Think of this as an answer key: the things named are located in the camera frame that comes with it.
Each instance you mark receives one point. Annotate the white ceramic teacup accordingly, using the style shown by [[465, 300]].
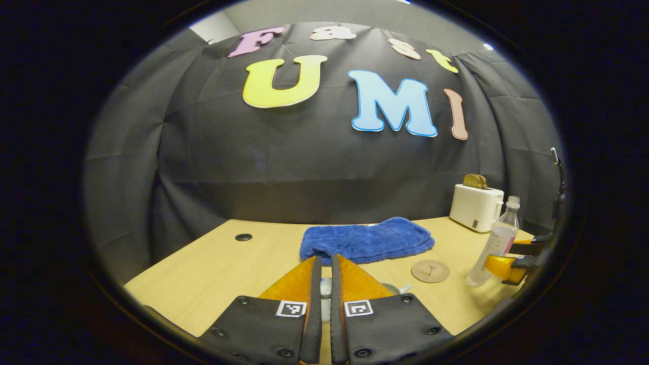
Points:
[[393, 289]]

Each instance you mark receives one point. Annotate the white toaster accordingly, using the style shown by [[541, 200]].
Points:
[[474, 208]]

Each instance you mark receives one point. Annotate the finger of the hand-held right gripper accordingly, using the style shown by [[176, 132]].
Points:
[[502, 266], [527, 248]]

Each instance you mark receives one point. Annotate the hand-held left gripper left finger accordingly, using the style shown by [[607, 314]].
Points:
[[253, 329]]

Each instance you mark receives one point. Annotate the round wooden coaster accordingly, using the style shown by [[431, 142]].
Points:
[[430, 271]]

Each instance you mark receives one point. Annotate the wooden toast slice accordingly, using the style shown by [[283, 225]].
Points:
[[483, 182], [471, 181]]

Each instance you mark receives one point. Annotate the black backdrop cloth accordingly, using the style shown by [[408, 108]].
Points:
[[304, 162]]

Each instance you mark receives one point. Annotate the clear plastic water bottle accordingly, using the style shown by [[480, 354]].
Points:
[[494, 248]]

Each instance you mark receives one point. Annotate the blue towel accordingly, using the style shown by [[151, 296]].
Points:
[[365, 241]]

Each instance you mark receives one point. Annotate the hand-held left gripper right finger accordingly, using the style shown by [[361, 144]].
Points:
[[395, 329]]

